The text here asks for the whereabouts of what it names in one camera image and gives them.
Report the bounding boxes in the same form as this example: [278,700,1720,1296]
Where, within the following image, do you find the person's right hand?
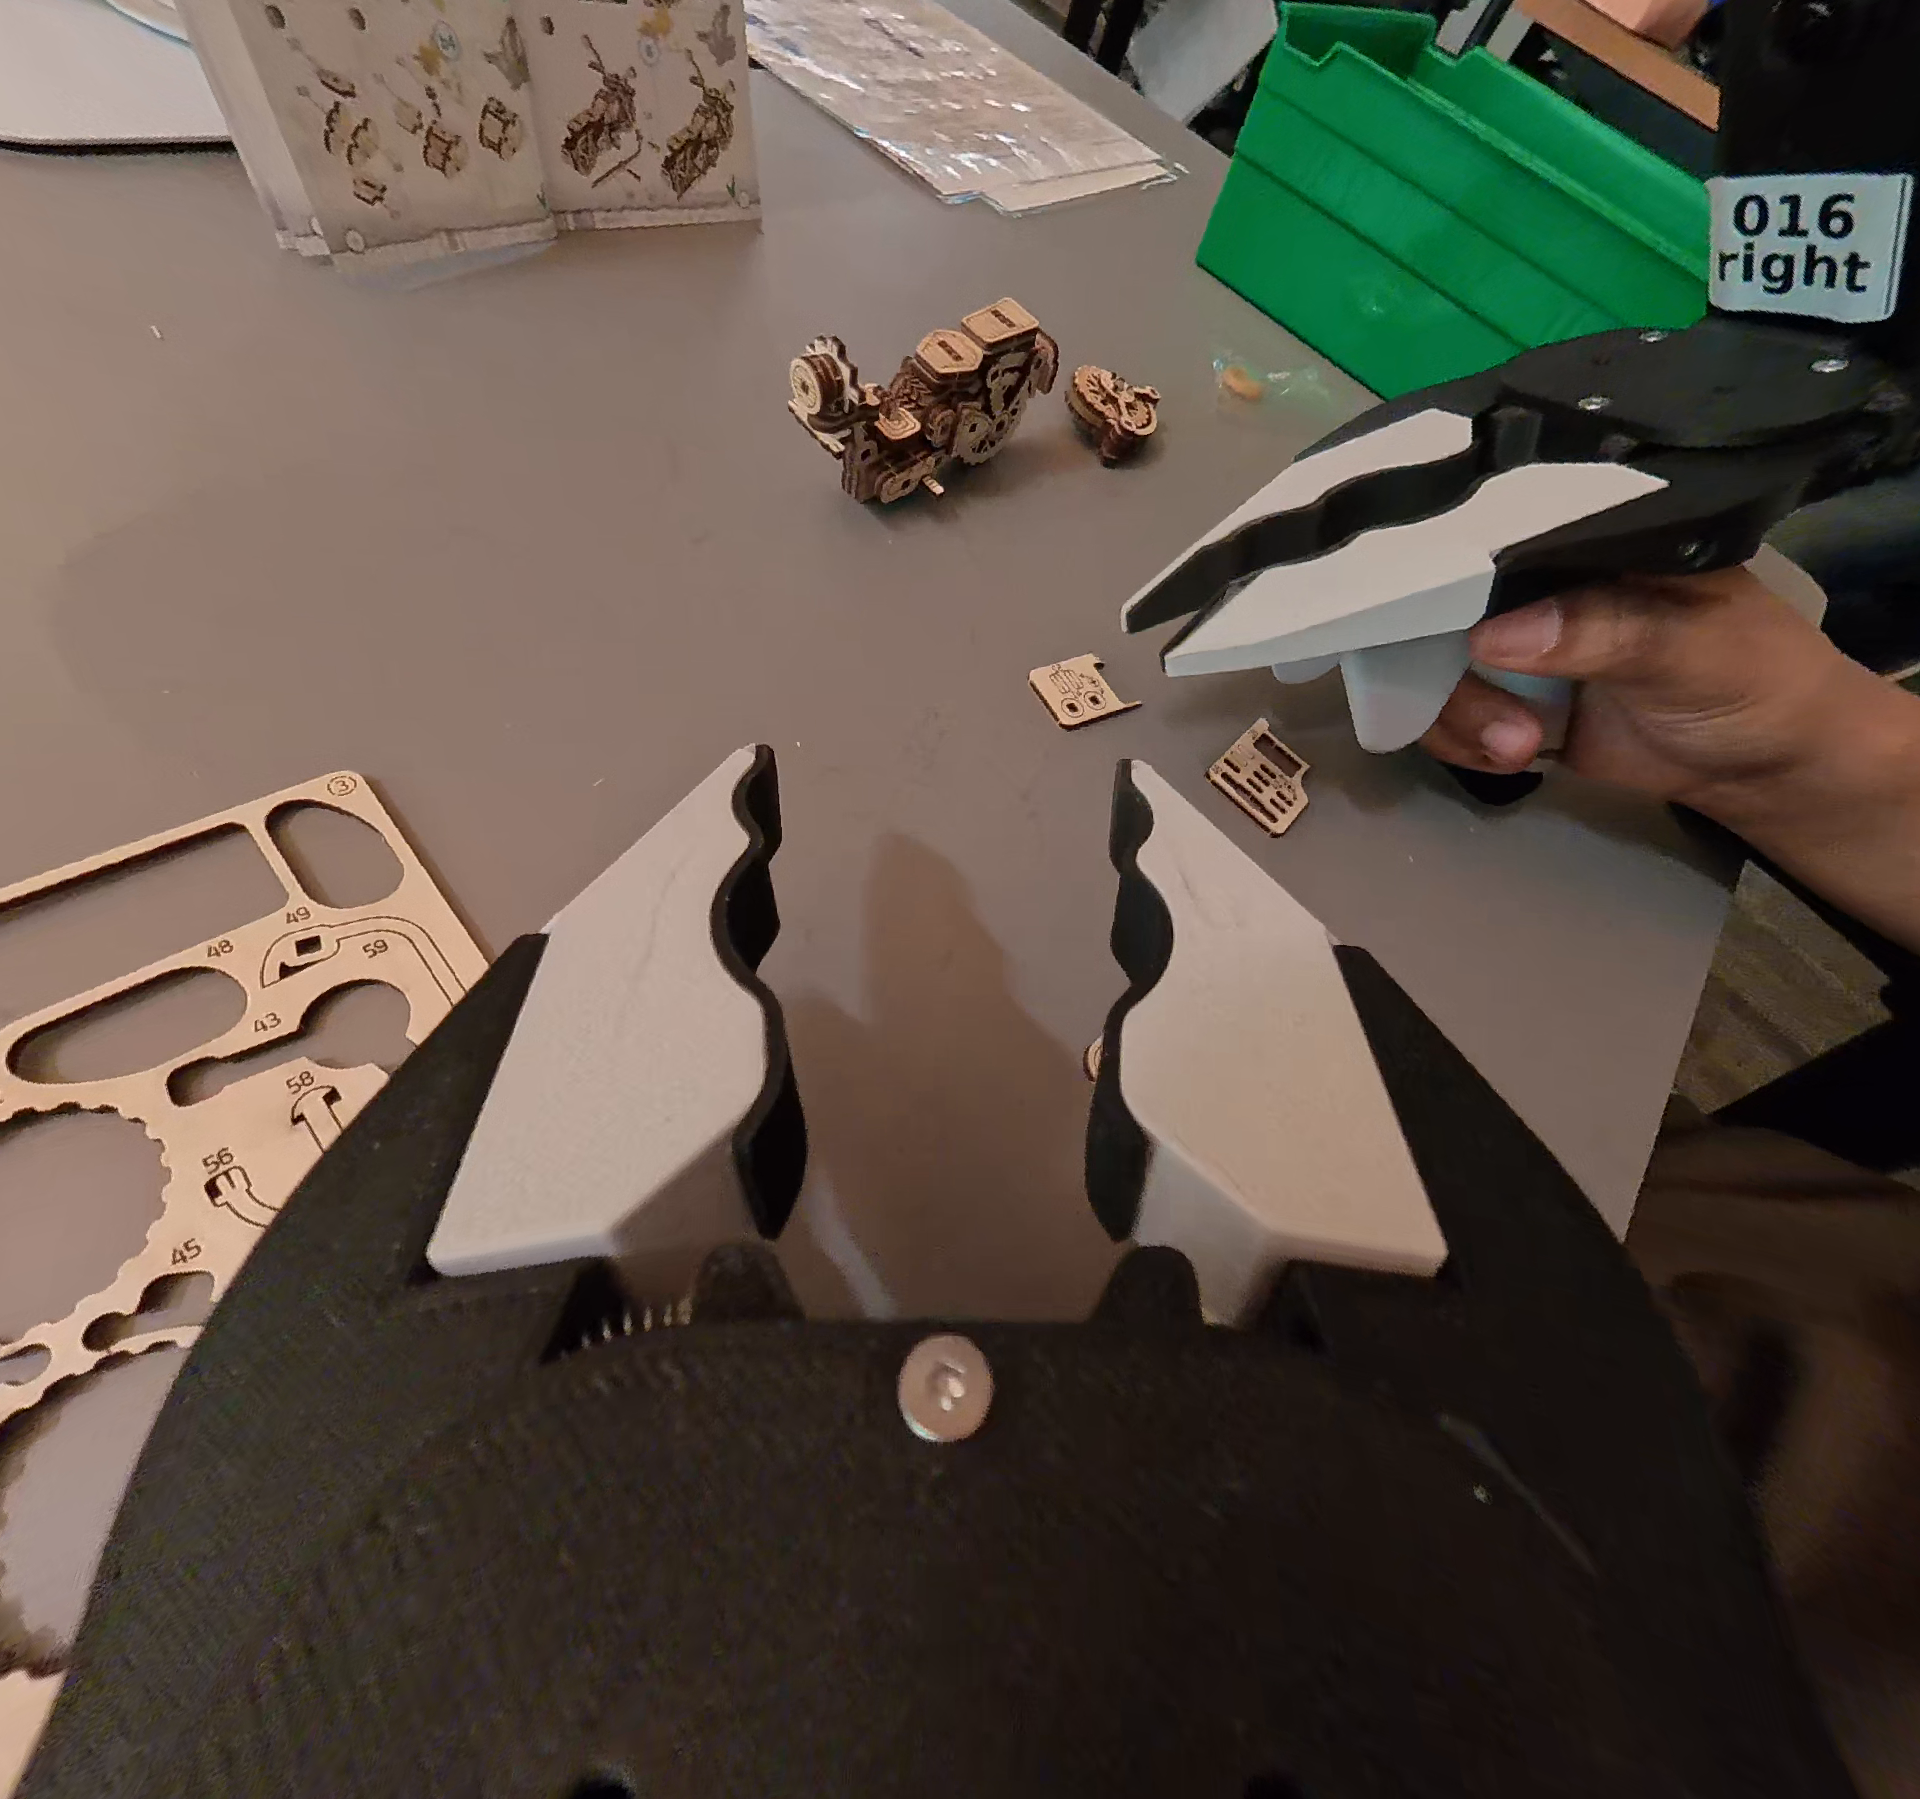
[1417,568,1894,842]

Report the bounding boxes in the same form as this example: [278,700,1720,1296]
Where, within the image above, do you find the white lamp base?
[0,0,234,151]

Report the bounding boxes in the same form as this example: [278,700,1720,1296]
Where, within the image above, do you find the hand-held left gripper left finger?
[426,744,813,1284]

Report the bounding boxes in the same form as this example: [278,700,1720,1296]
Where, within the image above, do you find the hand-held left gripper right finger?
[1083,759,1450,1328]

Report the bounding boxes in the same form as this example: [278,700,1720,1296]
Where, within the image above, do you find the small wooden piece round holes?
[1029,649,1143,732]

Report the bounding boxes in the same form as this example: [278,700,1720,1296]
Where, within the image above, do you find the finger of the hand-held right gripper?
[1119,406,1502,635]
[1160,460,1670,754]

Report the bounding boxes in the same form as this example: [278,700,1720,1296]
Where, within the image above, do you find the plastic-sleeved paper sheets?
[739,0,1179,213]

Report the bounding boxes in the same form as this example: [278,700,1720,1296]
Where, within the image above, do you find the wooden side table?
[1477,0,1723,135]

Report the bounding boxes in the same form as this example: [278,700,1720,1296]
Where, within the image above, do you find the wooden model motorcycle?
[787,299,1056,509]

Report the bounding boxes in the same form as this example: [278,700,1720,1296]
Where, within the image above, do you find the small slotted wooden piece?
[1208,718,1311,837]

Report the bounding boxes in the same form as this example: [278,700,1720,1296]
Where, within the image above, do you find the small wooden wheel assembly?
[1066,361,1163,466]

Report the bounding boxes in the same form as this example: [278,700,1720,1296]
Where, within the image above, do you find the wooden puzzle parts sheet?
[0,772,493,1434]

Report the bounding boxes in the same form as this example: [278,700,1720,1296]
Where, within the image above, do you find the small clear plastic bag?
[1208,345,1336,408]

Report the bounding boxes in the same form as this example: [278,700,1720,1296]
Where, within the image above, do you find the green plastic bin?
[1195,2,1719,398]

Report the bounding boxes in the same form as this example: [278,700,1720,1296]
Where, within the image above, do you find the printed instruction booklet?
[121,0,763,273]

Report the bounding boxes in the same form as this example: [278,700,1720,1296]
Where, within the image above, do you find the grey desk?
[0,0,1832,1727]

